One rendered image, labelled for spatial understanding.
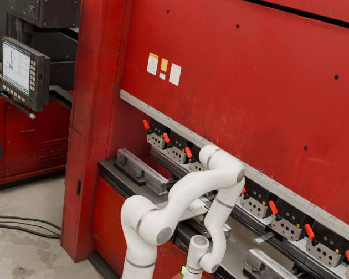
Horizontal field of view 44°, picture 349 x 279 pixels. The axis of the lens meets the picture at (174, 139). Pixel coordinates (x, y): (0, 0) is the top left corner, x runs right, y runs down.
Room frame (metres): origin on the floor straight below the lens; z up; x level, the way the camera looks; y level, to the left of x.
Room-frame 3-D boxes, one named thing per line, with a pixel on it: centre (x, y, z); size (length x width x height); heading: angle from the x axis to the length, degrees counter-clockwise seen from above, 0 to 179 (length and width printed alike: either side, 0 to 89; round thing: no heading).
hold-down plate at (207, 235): (2.09, -0.19, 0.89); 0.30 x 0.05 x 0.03; 45
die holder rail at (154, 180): (2.55, 0.18, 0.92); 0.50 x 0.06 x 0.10; 45
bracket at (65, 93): (2.89, 0.90, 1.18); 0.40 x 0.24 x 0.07; 45
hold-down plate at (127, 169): (2.54, 0.26, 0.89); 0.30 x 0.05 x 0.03; 45
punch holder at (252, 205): (1.89, -0.47, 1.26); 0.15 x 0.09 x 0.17; 45
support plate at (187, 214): (2.05, -0.10, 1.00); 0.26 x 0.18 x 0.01; 135
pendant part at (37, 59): (2.63, 1.01, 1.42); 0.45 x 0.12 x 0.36; 50
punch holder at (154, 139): (2.46, 0.09, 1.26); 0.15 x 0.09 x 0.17; 45
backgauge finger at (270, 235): (1.97, -0.61, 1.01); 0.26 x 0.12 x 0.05; 135
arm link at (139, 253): (1.38, 0.06, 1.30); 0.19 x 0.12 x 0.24; 44
